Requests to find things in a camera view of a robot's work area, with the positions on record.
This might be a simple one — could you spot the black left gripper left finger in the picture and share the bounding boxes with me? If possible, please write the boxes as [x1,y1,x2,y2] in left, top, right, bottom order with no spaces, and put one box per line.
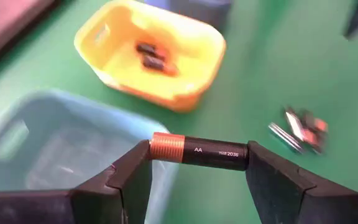
[70,139,154,224]

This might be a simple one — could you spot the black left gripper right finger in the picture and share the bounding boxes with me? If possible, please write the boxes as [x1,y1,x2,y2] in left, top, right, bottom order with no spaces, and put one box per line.
[246,141,358,224]

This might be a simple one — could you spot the screws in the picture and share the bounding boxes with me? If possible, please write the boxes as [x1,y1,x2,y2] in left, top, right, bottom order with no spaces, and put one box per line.
[268,122,304,154]
[135,42,168,60]
[284,108,307,142]

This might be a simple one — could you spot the light teal plastic bin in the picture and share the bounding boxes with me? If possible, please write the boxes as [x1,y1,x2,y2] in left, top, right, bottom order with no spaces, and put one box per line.
[0,88,180,224]

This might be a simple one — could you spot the yellow plastic bin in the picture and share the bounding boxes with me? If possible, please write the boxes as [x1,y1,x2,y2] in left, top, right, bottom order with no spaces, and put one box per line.
[73,0,227,113]

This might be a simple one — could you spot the green table mat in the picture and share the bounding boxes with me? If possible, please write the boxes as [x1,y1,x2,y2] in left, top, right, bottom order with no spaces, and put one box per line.
[0,0,358,224]

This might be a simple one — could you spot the black aluminium table frame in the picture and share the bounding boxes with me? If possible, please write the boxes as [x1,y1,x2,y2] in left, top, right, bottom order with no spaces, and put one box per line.
[0,0,62,74]

